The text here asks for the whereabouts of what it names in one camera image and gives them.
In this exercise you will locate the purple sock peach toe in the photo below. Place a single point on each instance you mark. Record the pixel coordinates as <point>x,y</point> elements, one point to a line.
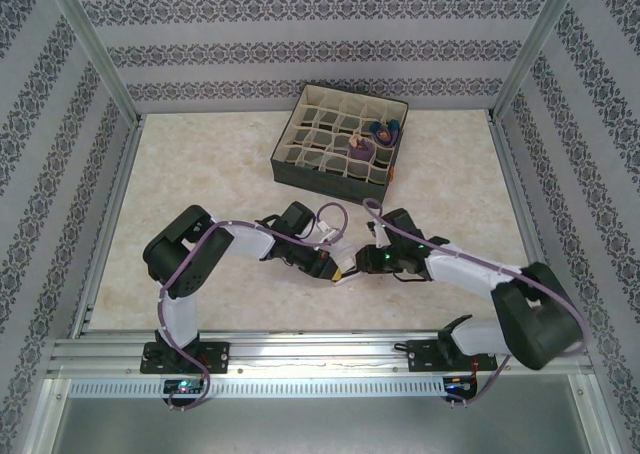
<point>361,151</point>

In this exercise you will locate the purple sock teal toe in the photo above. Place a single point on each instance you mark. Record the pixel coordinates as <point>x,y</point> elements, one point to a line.
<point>392,134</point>

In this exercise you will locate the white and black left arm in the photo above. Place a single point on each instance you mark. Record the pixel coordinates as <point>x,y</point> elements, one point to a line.
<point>175,319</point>

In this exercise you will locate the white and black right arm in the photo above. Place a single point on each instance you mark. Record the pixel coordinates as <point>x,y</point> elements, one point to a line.
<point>530,314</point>

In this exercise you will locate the dark grey fabric storage box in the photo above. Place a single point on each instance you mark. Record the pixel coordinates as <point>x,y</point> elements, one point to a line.
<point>325,184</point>

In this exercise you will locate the small circuit board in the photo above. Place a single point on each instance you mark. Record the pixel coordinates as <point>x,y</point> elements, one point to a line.
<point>182,386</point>
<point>460,384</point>

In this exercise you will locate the grey sheet metal panel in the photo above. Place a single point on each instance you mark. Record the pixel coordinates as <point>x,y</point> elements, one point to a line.
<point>320,429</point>

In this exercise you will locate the long aluminium mounting rail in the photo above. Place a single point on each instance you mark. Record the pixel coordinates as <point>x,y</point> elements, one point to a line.
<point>320,354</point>

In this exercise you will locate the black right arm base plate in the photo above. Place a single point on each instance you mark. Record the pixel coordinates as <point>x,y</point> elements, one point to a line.
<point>422,354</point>

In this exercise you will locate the aluminium side rail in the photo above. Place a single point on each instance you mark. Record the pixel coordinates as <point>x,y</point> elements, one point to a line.
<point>112,224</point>
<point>525,224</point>

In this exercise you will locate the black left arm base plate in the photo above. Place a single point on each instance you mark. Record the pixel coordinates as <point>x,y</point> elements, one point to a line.
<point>217,356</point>

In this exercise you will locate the aluminium frame post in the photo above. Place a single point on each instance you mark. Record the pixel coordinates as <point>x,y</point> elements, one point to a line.
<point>95,49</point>
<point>537,44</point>

